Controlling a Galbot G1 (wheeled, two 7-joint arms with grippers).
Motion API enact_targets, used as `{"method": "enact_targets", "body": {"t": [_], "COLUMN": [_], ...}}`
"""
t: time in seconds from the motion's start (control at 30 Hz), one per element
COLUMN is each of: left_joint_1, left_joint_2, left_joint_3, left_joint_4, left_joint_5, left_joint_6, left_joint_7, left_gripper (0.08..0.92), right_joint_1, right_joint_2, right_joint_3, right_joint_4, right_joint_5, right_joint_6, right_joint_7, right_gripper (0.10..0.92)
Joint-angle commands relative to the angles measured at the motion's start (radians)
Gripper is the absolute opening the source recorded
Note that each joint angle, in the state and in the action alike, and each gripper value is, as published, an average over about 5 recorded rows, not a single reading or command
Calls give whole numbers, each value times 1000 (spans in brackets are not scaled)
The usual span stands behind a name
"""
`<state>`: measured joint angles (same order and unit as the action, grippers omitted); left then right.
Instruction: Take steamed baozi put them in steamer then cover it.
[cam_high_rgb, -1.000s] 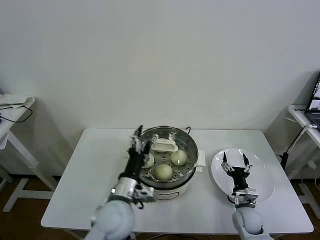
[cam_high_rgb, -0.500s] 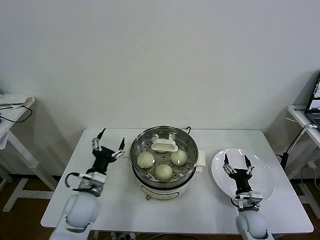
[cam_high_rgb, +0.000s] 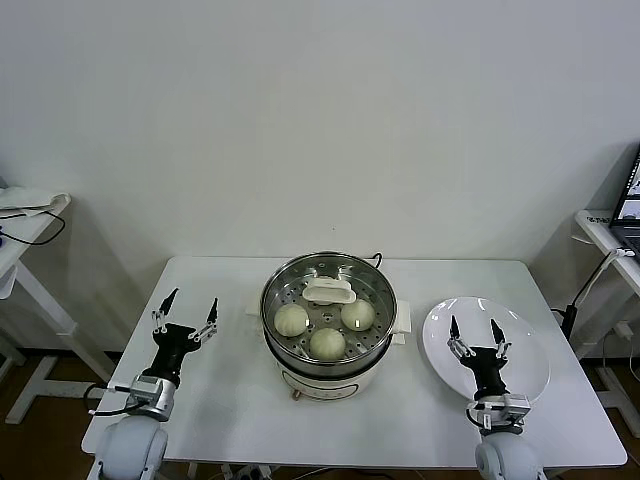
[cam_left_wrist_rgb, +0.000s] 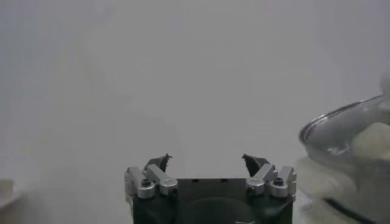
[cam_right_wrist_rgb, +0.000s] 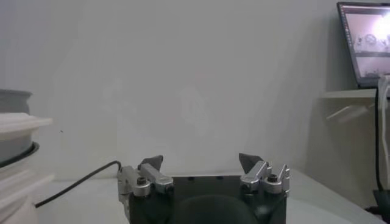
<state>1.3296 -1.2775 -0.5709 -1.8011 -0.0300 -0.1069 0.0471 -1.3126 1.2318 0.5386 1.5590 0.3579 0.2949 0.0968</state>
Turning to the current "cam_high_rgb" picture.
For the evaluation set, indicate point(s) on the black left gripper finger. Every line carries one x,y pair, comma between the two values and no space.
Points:
214,312
170,301

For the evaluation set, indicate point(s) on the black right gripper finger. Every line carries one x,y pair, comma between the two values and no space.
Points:
498,332
454,329

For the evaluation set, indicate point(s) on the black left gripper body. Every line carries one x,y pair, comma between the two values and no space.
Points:
172,350

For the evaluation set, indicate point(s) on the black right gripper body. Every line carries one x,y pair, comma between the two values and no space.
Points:
487,375

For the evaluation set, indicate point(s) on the white steamed baozi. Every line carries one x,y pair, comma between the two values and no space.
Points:
358,315
327,344
291,320

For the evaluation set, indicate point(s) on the round glass pot lid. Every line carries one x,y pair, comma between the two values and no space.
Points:
330,292

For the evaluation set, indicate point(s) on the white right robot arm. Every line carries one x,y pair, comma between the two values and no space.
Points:
505,457

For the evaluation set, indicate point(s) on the perforated steel steamer basket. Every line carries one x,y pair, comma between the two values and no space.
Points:
372,292

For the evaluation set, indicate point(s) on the white oval plate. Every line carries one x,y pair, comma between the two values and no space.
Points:
525,350

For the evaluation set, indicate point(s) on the black upright floor device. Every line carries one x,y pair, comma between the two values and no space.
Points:
567,320

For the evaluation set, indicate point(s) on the white side desk with cloth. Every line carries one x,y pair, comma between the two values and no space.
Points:
45,310

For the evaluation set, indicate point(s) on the white electric cooking pot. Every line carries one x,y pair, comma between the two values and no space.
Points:
325,387

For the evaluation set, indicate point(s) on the white side desk with laptop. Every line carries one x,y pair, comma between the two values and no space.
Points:
592,230

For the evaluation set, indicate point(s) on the white crumpled cloth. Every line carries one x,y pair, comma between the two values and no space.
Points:
25,197

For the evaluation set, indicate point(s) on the dark open laptop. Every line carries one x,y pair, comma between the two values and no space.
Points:
627,200

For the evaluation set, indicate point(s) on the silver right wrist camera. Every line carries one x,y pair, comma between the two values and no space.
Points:
502,407

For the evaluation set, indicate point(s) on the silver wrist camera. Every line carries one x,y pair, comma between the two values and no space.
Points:
150,391
502,407

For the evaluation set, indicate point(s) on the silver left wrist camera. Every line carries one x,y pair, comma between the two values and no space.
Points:
150,391

